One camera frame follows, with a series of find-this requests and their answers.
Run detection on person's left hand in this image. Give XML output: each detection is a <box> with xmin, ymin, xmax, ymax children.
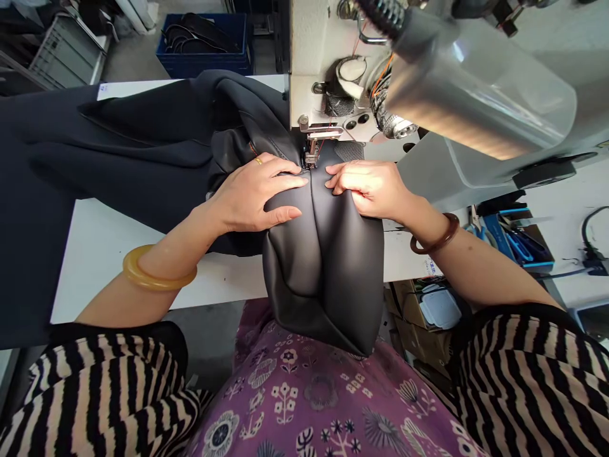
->
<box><xmin>208</xmin><ymin>152</ymin><xmax>311</xmax><ymax>235</ymax></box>

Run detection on person's right hand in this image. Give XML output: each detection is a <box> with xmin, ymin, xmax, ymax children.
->
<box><xmin>324</xmin><ymin>159</ymin><xmax>430</xmax><ymax>225</ymax></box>

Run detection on black leather cover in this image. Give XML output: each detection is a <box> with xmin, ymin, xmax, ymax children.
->
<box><xmin>207</xmin><ymin>127</ymin><xmax>387</xmax><ymax>359</ymax></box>

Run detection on metal presser foot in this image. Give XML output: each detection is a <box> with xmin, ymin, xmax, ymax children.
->
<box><xmin>296</xmin><ymin>114</ymin><xmax>344</xmax><ymax>170</ymax></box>

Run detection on dark matte fabric sheet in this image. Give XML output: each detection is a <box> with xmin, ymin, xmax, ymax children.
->
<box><xmin>0</xmin><ymin>69</ymin><xmax>297</xmax><ymax>351</ymax></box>

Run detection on grey plastic container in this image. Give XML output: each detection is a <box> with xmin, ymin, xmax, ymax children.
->
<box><xmin>417</xmin><ymin>284</ymin><xmax>463</xmax><ymax>330</ymax></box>

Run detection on translucent gooseneck lamp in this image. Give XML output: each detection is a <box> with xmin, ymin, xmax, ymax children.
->
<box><xmin>354</xmin><ymin>0</ymin><xmax>579</xmax><ymax>164</ymax></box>

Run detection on blue crate of black pieces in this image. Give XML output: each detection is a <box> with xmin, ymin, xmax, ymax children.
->
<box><xmin>155</xmin><ymin>12</ymin><xmax>254</xmax><ymax>80</ymax></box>

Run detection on white industrial sewing machine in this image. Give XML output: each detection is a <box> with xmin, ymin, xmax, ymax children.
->
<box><xmin>287</xmin><ymin>0</ymin><xmax>609</xmax><ymax>213</ymax></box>

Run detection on blue tool box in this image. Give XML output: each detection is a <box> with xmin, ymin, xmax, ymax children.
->
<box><xmin>480</xmin><ymin>204</ymin><xmax>556</xmax><ymax>275</ymax></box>

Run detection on cardboard box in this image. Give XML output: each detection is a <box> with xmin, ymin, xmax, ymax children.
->
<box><xmin>389</xmin><ymin>278</ymin><xmax>459</xmax><ymax>383</ymax></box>

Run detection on black round base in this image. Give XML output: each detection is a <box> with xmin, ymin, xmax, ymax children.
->
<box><xmin>511</xmin><ymin>152</ymin><xmax>598</xmax><ymax>191</ymax></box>

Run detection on person's body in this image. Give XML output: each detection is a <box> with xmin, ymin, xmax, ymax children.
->
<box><xmin>188</xmin><ymin>298</ymin><xmax>492</xmax><ymax>457</ymax></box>

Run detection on grey plastic crate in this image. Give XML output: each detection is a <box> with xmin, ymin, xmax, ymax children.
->
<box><xmin>27</xmin><ymin>11</ymin><xmax>109</xmax><ymax>91</ymax></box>

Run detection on blue-handled scissors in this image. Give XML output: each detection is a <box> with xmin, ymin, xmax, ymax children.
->
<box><xmin>465</xmin><ymin>204</ymin><xmax>497</xmax><ymax>249</ymax></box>

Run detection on black cable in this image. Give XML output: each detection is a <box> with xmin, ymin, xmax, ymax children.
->
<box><xmin>579</xmin><ymin>206</ymin><xmax>609</xmax><ymax>278</ymax></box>

